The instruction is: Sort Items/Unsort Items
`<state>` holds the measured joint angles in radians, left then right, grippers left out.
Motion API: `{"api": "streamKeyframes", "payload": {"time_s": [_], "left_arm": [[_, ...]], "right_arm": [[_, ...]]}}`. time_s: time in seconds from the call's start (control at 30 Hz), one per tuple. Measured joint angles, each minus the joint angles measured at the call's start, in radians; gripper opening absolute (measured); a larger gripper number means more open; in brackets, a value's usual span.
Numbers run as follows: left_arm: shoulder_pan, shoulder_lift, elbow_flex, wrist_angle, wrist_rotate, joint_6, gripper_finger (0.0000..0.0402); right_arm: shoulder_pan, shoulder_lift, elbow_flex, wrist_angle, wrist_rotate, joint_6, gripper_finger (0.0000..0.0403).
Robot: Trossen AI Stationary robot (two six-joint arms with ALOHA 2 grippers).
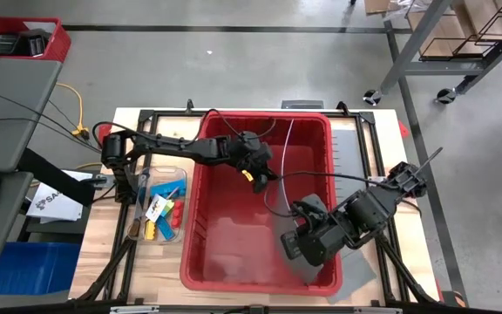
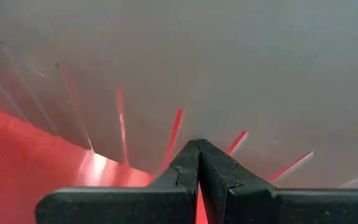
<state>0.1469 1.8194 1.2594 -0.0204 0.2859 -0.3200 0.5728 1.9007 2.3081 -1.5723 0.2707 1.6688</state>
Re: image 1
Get clear plastic tray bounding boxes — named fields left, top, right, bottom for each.
left=126, top=165, right=189, bottom=245

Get grey metal cart frame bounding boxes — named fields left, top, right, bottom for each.
left=379, top=0, right=502, bottom=95

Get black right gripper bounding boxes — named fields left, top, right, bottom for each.
left=292, top=200, right=348, bottom=267

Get large red plastic bin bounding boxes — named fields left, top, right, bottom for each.
left=180, top=111, right=343, bottom=297

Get black bar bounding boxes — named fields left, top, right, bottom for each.
left=17, top=147, right=96, bottom=208

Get blue plastic bin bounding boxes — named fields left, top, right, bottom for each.
left=0, top=242, right=82, bottom=297

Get white printed tag card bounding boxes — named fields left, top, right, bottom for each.
left=145, top=194, right=168, bottom=223

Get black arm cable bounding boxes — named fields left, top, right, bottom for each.
left=262, top=170, right=403, bottom=219
left=92, top=108, right=277, bottom=149

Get yellow cable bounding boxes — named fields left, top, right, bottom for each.
left=54, top=82, right=91, bottom=140

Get grey desk top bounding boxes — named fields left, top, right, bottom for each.
left=0, top=56, right=64, bottom=174

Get small red crate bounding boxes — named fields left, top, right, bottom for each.
left=0, top=16, right=72, bottom=65

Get black electronic box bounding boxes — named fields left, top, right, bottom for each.
left=0, top=33, right=19, bottom=57
left=18, top=29, right=52, bottom=58

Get long grey slotted divider panel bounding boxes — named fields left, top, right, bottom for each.
left=271, top=118, right=325, bottom=287
left=331, top=128, right=369, bottom=206

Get white printed paper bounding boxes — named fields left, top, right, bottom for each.
left=26, top=169, right=93, bottom=222

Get black wire rack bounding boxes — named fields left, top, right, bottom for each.
left=418, top=3, right=502, bottom=61

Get black table frame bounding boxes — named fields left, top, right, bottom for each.
left=74, top=99, right=442, bottom=306

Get tool with wooden handle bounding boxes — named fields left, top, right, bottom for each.
left=128, top=171, right=151, bottom=240

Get long blue toy brick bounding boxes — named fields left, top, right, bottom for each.
left=149, top=178, right=188, bottom=201

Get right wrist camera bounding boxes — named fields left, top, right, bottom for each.
left=280, top=229, right=306, bottom=262

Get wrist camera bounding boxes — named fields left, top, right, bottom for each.
left=250, top=141, right=275, bottom=165
left=280, top=229, right=306, bottom=262

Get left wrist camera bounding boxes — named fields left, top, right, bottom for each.
left=250, top=141, right=275, bottom=165

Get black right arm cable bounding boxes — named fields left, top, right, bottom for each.
left=262, top=170, right=403, bottom=219

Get cardboard boxes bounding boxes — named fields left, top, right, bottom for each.
left=363, top=0, right=502, bottom=58

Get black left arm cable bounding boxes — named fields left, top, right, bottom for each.
left=92, top=108, right=277, bottom=149

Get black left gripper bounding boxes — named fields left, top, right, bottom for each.
left=227, top=130, right=281, bottom=195

